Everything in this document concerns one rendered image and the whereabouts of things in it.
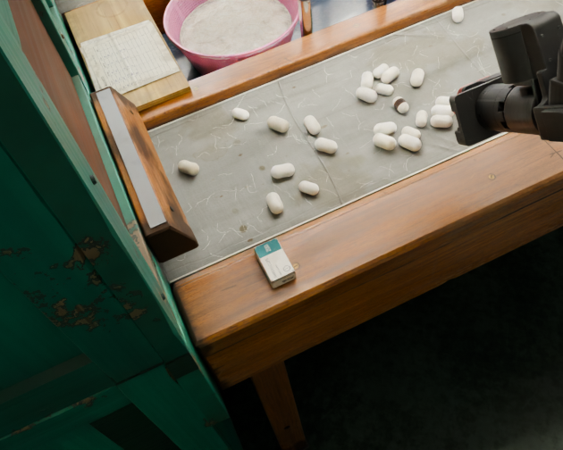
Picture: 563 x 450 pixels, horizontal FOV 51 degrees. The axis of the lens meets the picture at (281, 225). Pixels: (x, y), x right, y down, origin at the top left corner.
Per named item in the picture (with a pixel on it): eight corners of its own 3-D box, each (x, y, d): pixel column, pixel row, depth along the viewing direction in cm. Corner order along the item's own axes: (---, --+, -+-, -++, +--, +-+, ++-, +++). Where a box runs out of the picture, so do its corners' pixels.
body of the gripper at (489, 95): (445, 96, 72) (480, 96, 65) (515, 67, 73) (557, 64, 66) (458, 145, 74) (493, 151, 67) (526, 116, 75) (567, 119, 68)
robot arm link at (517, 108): (545, 145, 61) (590, 123, 62) (528, 83, 59) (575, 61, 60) (505, 140, 68) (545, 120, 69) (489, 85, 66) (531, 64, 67)
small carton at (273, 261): (296, 278, 79) (295, 270, 77) (273, 288, 78) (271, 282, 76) (278, 245, 82) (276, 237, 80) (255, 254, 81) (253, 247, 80)
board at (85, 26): (191, 91, 101) (189, 86, 100) (109, 123, 99) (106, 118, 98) (137, -8, 119) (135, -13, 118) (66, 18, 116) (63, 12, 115)
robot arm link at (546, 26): (580, 144, 55) (645, 106, 57) (550, 25, 52) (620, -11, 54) (493, 140, 66) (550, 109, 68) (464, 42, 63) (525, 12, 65)
